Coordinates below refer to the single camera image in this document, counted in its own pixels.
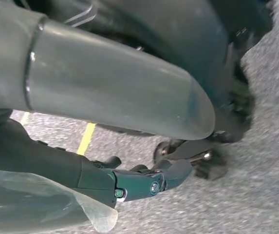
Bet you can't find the yellow floor tape marking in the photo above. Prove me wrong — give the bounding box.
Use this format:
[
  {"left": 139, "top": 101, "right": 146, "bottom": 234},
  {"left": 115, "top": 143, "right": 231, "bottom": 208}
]
[{"left": 77, "top": 122, "right": 96, "bottom": 156}]

